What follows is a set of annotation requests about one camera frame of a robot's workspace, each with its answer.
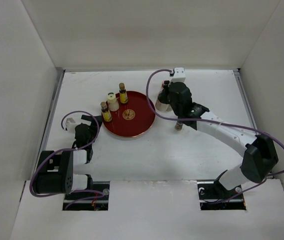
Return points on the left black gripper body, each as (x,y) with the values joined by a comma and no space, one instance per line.
(93,137)

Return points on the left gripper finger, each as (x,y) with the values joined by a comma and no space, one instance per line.
(92,119)
(94,128)

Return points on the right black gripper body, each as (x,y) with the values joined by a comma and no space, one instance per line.
(177,110)

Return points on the black grinder pepper jar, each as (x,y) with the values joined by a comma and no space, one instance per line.
(162,107)

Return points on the yellow label brown bottle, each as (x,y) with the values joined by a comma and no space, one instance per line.
(105,112)

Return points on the cream cap spice jar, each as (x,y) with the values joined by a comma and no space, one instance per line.
(112,102)

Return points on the gold cap yellow bottle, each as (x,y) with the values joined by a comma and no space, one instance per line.
(123,93)

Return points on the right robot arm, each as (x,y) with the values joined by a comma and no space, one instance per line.
(257,150)

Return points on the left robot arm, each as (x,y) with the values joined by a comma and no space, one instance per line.
(54,173)

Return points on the black cap brown spice jar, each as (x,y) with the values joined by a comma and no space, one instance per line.
(179,126)

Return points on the red round lacquer tray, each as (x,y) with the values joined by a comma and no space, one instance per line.
(133,118)

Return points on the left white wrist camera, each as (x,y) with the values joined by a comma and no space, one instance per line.
(70,125)

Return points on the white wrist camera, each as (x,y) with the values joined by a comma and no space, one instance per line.
(178,75)
(70,125)

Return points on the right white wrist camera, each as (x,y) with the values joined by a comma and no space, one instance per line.
(178,75)

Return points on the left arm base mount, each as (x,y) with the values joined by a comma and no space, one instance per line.
(98,200)

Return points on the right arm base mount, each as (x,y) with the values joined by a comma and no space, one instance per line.
(215,200)

